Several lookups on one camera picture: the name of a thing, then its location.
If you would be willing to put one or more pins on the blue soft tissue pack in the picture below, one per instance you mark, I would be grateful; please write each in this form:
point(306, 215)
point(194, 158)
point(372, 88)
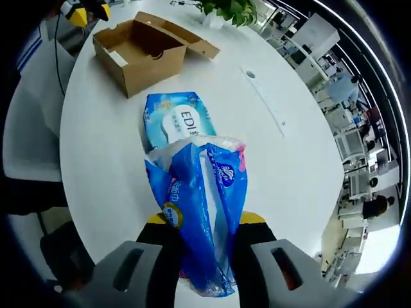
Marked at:
point(208, 179)

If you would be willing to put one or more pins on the potted green plant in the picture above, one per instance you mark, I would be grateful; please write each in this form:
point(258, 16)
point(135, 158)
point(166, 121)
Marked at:
point(231, 9)

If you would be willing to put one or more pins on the brown cardboard shoe box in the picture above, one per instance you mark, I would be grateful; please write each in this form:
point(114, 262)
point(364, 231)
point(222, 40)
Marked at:
point(144, 70)

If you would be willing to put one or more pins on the blue wet wipes pack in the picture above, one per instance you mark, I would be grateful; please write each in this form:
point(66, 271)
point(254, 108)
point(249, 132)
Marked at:
point(180, 118)

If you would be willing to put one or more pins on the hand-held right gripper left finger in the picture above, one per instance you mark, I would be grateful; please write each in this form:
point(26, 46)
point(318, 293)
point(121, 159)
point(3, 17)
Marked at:
point(141, 266)

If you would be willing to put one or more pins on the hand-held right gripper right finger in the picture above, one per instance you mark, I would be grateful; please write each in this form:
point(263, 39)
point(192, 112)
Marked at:
point(257, 266)

